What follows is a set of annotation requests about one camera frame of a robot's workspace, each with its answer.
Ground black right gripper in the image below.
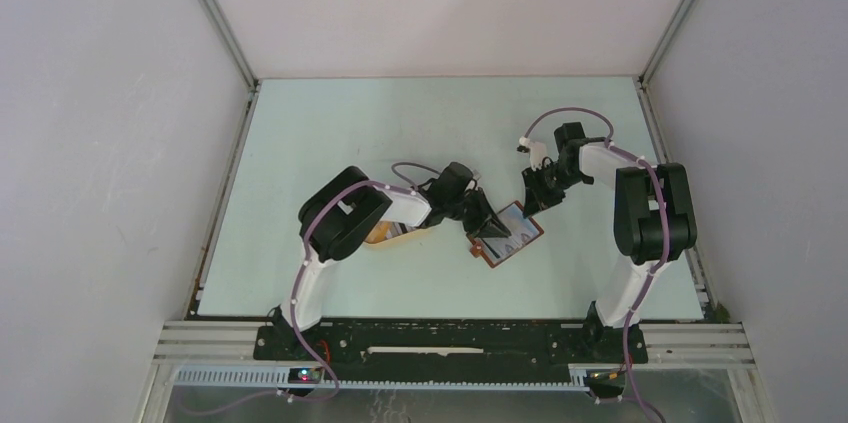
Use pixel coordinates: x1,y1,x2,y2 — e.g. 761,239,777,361
522,162,590,218

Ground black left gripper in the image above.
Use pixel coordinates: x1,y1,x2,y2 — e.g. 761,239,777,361
445,188,510,239

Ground brown leather card holder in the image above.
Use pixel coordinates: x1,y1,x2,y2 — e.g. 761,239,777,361
469,201,544,269

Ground orange VIP card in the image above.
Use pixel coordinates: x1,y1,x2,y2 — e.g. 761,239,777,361
365,221,392,245

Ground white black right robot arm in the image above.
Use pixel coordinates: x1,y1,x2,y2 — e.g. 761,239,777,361
518,122,697,361

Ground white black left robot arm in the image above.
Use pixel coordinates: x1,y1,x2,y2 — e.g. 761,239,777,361
277,162,511,360

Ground beige plastic card tray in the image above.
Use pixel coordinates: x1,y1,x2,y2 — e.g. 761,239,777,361
364,221,427,249

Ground stack of white cards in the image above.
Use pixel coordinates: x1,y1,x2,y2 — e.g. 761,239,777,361
386,222,417,240

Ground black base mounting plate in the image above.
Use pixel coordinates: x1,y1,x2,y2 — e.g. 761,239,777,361
253,316,648,384

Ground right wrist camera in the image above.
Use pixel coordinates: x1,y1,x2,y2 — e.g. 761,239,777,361
517,136,549,170

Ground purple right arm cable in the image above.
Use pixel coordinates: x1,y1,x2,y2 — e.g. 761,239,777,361
517,107,670,423

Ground aluminium frame rail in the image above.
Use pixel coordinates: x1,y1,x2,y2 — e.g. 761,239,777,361
154,319,754,391

